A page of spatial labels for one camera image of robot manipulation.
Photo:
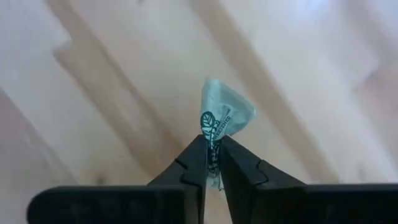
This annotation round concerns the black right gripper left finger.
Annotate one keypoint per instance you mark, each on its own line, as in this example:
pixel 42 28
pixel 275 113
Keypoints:
pixel 174 199

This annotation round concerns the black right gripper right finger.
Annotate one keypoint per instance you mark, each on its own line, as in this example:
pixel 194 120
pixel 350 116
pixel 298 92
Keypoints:
pixel 264 199

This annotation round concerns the white green packet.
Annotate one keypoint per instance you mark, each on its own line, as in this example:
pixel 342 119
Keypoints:
pixel 224 102

